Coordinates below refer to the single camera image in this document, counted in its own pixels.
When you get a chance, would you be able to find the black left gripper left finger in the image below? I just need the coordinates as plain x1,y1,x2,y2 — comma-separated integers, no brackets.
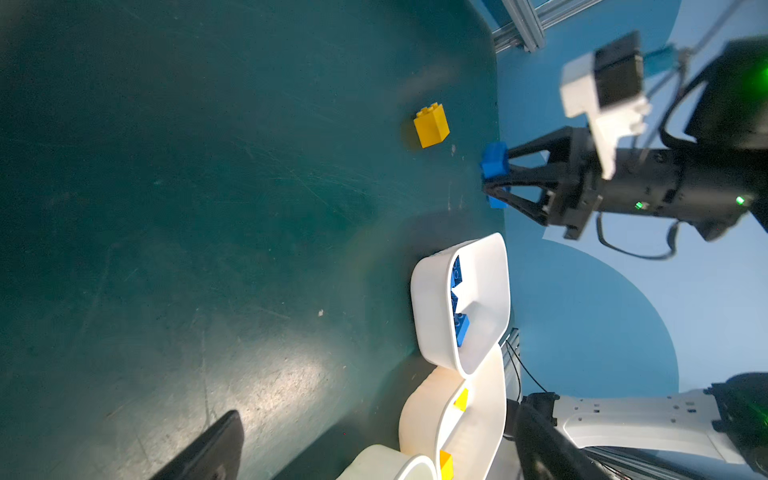
151,410,244,480

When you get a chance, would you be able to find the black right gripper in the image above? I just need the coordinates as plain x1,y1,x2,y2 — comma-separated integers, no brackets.
482,127,767,241

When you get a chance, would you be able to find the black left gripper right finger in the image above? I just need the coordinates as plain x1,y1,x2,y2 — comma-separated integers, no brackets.
513,404,609,480

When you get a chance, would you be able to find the blue long lego brick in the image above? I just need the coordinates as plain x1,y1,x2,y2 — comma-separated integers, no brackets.
480,142,509,180

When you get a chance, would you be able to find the yellow small lego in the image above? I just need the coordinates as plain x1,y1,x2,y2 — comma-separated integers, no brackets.
453,388,470,412

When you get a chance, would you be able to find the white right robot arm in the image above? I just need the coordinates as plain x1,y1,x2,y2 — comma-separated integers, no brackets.
482,32,767,479

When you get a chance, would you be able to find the white bin middle front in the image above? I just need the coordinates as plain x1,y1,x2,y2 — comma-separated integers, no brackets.
398,346,507,479

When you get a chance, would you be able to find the white bin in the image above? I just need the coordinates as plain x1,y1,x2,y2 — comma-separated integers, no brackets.
410,233,511,378
337,444,437,480
398,346,507,479

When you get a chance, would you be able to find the yellow square lego brick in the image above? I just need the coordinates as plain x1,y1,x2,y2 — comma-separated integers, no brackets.
413,103,450,149

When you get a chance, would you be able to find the white bin left front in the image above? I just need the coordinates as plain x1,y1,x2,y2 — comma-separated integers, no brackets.
337,444,437,480

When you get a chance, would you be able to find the white bin right rear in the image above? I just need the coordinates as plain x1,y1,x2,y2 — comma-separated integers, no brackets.
410,233,511,378

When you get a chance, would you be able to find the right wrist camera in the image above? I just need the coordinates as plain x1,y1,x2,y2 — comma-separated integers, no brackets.
559,31,651,180

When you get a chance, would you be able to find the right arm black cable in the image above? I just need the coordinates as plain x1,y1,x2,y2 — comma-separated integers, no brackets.
593,212,682,262

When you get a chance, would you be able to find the aluminium frame right post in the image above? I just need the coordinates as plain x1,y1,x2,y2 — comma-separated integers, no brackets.
492,0,601,54

